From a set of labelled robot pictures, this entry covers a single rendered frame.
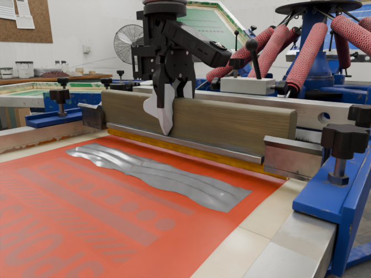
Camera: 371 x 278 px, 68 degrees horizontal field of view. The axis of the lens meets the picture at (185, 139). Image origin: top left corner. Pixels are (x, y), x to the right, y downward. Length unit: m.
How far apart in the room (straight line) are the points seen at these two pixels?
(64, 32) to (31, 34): 0.50
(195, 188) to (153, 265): 0.14
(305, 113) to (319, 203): 0.34
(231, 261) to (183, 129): 0.27
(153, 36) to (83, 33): 4.42
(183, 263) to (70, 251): 0.11
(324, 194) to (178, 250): 0.15
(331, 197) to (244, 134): 0.16
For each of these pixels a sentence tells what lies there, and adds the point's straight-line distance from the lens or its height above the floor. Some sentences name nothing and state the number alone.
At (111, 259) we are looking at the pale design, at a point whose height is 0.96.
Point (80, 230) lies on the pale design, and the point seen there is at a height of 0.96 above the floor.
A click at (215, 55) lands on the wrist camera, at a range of 0.42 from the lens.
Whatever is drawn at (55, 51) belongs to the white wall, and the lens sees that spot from 4.66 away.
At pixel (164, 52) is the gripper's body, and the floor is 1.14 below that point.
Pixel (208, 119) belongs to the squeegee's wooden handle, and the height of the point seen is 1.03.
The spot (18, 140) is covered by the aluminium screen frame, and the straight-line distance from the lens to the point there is 0.63.
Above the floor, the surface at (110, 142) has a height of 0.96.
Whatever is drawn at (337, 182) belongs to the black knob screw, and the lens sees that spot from 0.33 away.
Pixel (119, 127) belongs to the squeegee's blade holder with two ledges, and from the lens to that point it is 0.58.
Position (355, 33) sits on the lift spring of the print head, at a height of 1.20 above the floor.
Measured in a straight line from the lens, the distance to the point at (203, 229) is 0.31.
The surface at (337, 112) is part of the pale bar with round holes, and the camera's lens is 0.59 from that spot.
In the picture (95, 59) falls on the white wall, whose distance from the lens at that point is 5.00.
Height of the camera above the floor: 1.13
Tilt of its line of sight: 16 degrees down
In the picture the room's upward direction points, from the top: straight up
